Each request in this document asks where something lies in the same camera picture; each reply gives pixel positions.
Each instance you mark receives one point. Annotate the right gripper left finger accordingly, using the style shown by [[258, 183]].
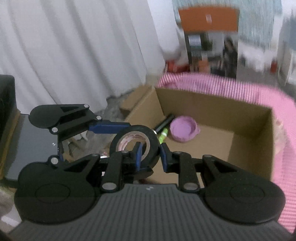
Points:
[[120, 168]]

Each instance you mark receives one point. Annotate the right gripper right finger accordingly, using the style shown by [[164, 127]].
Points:
[[180, 163]]

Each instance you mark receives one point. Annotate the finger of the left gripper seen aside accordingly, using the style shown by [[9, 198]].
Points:
[[108, 128]]

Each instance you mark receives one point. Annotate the black tape roll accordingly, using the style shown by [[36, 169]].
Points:
[[127, 139]]

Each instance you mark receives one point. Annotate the green highlighter pen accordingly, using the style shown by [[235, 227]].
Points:
[[163, 135]]

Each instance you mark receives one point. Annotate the black cylindrical flashlight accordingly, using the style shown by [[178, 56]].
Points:
[[166, 122]]

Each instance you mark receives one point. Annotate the open brown cardboard box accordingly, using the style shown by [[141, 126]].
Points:
[[233, 131]]

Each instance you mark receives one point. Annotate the black chair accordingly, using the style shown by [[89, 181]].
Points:
[[21, 142]]

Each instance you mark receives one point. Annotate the white curtain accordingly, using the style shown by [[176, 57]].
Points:
[[83, 51]]

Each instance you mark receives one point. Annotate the pink checkered tablecloth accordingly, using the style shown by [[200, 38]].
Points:
[[283, 108]]

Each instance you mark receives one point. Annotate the orange Philips appliance box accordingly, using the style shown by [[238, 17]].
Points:
[[213, 52]]

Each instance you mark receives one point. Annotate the red thermos bottle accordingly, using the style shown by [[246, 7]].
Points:
[[274, 66]]

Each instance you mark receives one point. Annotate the white water dispenser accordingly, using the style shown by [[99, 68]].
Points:
[[286, 51]]

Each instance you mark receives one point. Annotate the floral blue hanging cloth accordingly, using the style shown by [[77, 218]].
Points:
[[252, 20]]

